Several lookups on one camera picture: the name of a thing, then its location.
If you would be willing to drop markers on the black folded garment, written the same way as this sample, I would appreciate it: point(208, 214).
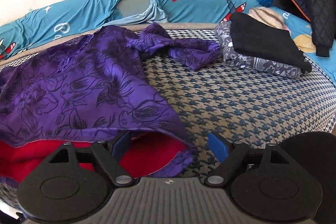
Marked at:
point(262, 40)

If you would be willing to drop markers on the light blue side bumper cover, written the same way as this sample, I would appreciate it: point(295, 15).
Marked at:
point(325, 66)

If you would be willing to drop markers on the grey foam bed bumper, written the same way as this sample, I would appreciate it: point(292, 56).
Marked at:
point(136, 2)

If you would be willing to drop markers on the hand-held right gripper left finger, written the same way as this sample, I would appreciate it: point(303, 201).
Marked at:
point(120, 145)

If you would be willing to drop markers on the grey patterned folded garment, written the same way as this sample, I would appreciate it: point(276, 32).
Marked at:
point(262, 66)

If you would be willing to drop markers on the beige striped knit garment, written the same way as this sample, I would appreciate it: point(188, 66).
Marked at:
point(267, 15)

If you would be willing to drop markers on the teal airplane print bumper cover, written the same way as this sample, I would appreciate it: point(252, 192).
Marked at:
point(86, 8)

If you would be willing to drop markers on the purple floral garment red lining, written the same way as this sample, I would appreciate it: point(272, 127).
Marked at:
point(78, 87)

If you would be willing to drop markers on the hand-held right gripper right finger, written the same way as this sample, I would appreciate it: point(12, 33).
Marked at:
point(218, 148)

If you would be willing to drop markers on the pink garment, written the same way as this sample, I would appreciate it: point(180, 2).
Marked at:
point(288, 29)

